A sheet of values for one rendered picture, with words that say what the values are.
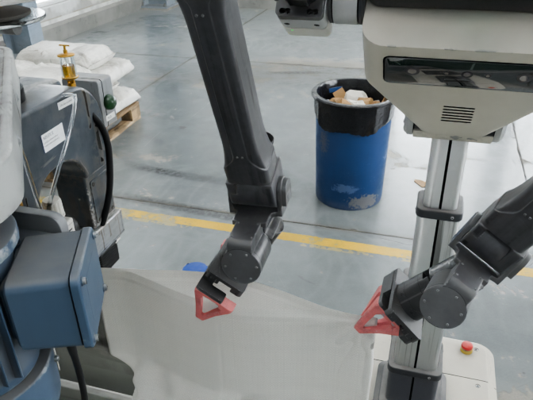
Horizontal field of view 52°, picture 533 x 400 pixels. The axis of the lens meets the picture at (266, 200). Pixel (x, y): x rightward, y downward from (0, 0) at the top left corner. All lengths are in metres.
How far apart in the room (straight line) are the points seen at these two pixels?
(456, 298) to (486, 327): 1.85
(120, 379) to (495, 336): 1.53
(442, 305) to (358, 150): 2.35
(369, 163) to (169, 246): 1.17
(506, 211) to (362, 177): 2.43
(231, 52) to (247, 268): 0.30
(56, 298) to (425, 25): 0.75
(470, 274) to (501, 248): 0.05
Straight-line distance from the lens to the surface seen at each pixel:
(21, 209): 0.67
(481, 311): 2.63
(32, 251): 0.61
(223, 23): 0.59
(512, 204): 0.70
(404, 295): 0.81
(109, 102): 1.06
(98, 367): 1.74
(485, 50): 1.02
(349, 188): 3.14
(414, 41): 1.02
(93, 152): 1.04
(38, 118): 0.92
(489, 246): 0.76
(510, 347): 2.50
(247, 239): 0.74
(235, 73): 0.63
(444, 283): 0.72
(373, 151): 3.07
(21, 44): 6.99
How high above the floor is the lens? 1.62
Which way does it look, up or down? 29 degrees down
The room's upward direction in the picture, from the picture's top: 1 degrees counter-clockwise
